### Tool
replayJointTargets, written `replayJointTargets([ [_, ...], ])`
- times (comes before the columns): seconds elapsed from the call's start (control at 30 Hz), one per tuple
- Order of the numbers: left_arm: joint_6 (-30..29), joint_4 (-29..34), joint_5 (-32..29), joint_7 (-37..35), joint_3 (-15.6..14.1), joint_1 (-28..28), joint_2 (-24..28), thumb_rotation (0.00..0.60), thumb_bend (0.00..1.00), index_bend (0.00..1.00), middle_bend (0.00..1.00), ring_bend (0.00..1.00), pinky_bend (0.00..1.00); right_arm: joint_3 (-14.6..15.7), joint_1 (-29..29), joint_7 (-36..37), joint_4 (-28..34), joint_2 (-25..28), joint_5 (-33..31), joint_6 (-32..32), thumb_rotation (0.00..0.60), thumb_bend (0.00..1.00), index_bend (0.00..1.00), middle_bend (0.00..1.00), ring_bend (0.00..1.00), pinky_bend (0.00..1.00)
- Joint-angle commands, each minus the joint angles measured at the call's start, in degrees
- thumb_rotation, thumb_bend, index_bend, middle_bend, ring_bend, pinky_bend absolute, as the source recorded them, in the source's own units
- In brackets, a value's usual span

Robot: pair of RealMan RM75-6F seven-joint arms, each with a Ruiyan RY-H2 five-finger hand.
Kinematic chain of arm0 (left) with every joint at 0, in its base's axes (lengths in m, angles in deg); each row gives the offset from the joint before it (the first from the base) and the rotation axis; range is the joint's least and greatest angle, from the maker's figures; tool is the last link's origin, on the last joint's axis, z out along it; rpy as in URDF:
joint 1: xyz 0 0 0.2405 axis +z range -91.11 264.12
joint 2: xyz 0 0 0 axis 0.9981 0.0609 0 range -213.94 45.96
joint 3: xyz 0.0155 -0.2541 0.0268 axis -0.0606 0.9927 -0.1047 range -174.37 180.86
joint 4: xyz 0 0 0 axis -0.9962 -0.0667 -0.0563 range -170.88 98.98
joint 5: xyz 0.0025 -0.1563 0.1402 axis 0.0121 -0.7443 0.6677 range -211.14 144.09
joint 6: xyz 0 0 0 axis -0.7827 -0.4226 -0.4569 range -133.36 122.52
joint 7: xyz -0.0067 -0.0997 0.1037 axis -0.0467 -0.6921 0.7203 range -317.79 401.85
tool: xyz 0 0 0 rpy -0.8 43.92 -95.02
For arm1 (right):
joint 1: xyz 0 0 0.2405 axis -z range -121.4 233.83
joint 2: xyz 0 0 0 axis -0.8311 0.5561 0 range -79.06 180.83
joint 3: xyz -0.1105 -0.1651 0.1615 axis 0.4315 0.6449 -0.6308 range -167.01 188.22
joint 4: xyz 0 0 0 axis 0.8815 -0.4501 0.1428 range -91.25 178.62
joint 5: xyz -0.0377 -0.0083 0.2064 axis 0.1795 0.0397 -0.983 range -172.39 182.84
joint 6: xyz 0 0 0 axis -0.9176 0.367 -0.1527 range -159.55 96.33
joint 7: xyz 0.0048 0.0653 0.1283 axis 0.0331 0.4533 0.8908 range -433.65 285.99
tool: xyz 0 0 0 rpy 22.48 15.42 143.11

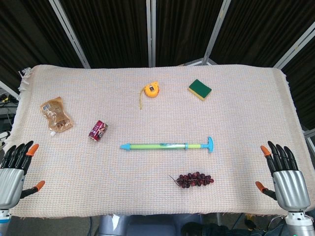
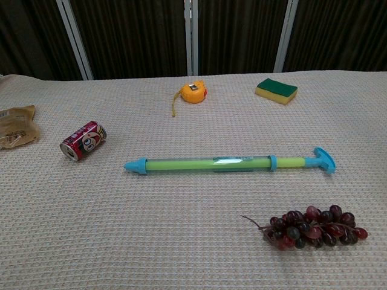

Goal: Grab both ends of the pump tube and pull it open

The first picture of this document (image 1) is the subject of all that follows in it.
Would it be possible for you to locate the brown spouted sauce pouch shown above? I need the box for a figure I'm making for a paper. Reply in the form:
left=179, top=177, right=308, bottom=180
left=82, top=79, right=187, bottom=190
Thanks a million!
left=40, top=96, right=74, bottom=137

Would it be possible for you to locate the dark red grape bunch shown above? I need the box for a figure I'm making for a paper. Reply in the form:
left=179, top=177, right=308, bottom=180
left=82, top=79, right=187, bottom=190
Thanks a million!
left=168, top=172, right=215, bottom=189

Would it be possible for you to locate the black folding screen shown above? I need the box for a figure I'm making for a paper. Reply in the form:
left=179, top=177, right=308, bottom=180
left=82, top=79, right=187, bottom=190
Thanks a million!
left=0, top=0, right=315, bottom=131

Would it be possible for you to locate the green yellow sponge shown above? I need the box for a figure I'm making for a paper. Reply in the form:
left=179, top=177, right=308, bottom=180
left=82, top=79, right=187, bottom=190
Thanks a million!
left=188, top=79, right=213, bottom=102

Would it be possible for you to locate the yellow tape measure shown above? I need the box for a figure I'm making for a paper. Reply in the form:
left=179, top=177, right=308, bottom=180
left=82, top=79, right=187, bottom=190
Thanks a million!
left=139, top=83, right=161, bottom=110

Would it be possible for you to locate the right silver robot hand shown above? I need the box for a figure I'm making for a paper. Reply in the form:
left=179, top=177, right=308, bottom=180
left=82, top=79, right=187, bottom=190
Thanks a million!
left=255, top=140, right=312, bottom=212

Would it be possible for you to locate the green and blue plastic tube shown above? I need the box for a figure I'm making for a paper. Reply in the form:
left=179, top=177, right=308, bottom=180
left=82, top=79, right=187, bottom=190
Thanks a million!
left=120, top=136, right=215, bottom=154

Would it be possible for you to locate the pink woven tablecloth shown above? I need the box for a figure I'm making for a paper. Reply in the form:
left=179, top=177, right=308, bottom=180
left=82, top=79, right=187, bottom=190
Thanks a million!
left=0, top=64, right=315, bottom=220

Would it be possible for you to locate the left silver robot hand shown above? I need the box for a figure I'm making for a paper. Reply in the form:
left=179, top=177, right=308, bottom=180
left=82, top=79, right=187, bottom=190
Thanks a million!
left=0, top=140, right=46, bottom=210

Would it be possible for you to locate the crushed red drink can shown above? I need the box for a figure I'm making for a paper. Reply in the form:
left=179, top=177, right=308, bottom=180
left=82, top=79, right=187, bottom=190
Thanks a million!
left=88, top=119, right=109, bottom=142

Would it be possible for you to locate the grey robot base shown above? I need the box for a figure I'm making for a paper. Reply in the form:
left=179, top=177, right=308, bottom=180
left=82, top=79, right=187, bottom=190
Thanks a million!
left=97, top=213, right=205, bottom=236

